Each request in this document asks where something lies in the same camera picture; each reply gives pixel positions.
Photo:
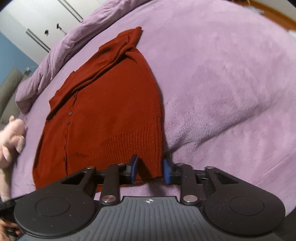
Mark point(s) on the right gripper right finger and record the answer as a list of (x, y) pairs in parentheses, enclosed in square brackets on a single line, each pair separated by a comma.
[(227, 202)]

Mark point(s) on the purple bed sheet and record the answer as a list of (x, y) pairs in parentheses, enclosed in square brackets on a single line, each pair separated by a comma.
[(227, 76)]

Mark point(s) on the grey headboard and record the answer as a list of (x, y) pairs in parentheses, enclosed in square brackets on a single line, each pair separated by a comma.
[(8, 95)]

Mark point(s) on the pink plush toy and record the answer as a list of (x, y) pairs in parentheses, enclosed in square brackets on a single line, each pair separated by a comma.
[(12, 140)]

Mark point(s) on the red knitted sweater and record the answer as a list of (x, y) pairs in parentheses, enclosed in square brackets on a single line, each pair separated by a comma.
[(105, 112)]

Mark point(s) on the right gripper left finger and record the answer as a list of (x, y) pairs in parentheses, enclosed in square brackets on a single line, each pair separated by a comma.
[(70, 204)]

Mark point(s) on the white wardrobe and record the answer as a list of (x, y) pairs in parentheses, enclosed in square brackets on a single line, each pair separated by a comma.
[(35, 27)]

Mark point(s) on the purple rolled duvet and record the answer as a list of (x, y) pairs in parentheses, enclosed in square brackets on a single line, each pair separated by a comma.
[(102, 18)]

